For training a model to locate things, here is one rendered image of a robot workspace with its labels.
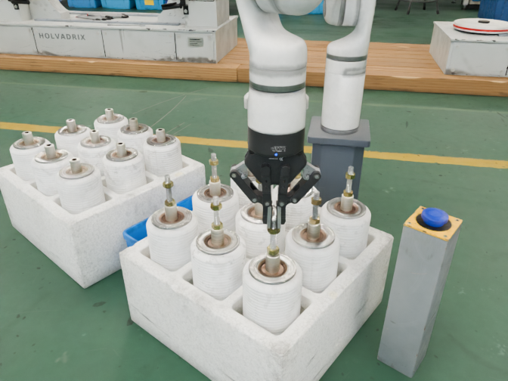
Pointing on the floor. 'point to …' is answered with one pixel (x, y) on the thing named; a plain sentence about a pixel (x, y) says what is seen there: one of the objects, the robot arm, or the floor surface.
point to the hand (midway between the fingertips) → (274, 215)
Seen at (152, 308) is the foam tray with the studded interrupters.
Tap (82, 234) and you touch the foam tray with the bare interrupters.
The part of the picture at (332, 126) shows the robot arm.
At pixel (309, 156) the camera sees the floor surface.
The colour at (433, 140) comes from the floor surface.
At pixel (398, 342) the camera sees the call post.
